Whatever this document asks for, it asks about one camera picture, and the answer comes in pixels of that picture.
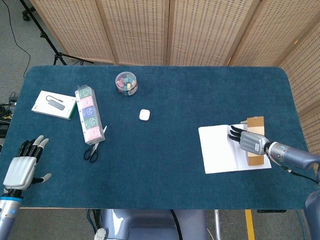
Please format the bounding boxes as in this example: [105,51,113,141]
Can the black tripod stand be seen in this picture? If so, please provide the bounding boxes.
[18,0,95,66]

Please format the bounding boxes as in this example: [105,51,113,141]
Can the white USB hub box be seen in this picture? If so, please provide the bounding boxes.
[31,90,77,121]

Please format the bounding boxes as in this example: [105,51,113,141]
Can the metal table leg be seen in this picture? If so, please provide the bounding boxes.
[214,209,222,240]

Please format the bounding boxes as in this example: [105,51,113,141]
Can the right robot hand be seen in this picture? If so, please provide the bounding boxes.
[226,124,272,156]

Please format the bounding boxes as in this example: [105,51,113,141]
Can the colourful wrapped tissue pack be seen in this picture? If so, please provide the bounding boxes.
[75,84,106,145]

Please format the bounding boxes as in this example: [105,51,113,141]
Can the black floor cable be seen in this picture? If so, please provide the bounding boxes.
[4,0,31,78]

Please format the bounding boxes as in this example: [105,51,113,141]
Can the black handled scissors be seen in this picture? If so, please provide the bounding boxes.
[83,125,108,163]

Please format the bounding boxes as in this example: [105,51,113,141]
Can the wicker folding screen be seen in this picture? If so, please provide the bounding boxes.
[29,0,320,156]

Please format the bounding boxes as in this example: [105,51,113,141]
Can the clear jar of colourful clips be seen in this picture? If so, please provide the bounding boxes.
[115,71,139,96]

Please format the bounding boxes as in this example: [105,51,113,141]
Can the orange cream tasselled bookmark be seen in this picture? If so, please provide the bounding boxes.
[246,116,266,166]

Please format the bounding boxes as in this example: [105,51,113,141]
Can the bundle of cables and plugs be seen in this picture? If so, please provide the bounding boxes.
[0,91,18,138]

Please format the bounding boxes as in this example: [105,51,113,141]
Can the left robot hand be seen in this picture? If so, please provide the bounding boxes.
[2,135,53,195]

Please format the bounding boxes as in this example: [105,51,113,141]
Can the teal blue table cloth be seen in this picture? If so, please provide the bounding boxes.
[0,65,318,210]

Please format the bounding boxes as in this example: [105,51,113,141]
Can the grey blue robot torso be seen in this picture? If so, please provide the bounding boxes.
[93,209,208,240]

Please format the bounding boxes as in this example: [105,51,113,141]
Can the small white case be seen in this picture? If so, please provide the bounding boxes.
[138,108,151,122]

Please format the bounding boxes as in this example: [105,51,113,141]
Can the black caster wheel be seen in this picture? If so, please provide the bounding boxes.
[22,6,37,21]

